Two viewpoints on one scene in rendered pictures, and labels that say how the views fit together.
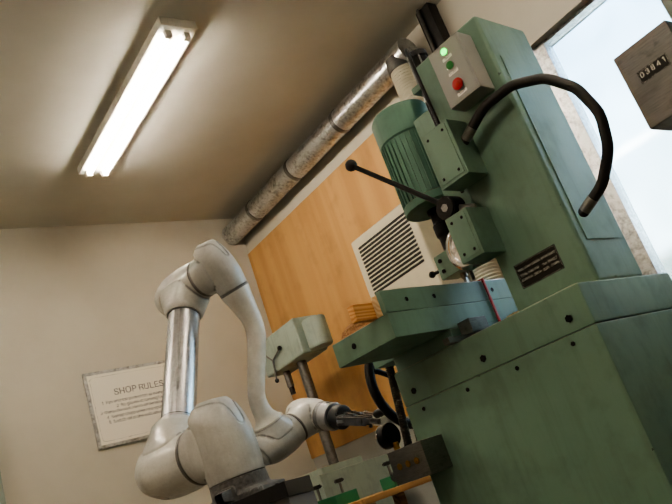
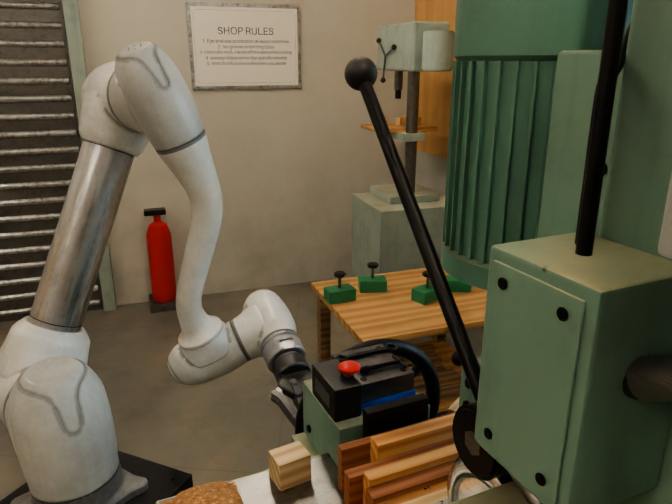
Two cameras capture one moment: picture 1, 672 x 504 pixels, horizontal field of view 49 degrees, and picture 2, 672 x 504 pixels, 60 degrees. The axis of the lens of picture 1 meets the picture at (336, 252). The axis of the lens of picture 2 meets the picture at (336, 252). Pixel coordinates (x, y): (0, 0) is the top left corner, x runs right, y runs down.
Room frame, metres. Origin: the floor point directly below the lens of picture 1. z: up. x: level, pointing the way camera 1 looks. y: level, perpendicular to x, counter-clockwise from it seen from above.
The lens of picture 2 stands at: (1.31, -0.33, 1.41)
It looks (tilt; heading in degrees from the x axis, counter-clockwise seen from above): 18 degrees down; 21
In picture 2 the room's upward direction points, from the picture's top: straight up
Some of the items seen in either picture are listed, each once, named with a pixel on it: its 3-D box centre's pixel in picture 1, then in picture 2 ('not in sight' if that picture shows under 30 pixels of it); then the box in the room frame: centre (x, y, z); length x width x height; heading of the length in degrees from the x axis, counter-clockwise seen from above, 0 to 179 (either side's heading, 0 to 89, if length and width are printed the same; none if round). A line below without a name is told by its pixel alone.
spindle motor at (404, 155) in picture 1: (417, 161); (538, 125); (1.94, -0.30, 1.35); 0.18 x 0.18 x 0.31
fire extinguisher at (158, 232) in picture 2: not in sight; (161, 258); (3.96, 1.81, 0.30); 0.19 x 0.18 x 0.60; 40
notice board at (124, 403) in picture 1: (141, 401); (246, 47); (4.40, 1.42, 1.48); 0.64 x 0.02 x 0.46; 130
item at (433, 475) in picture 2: not in sight; (438, 486); (1.89, -0.24, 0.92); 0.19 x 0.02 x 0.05; 135
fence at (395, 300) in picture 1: (462, 293); not in sight; (1.84, -0.27, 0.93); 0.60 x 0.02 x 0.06; 135
